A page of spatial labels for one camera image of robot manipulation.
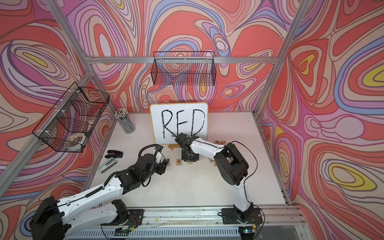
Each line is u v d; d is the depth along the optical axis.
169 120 0.88
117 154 0.95
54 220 0.40
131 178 0.58
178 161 0.91
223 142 0.99
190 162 0.92
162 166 0.70
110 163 0.91
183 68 0.99
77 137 0.72
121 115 0.94
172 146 0.94
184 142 0.78
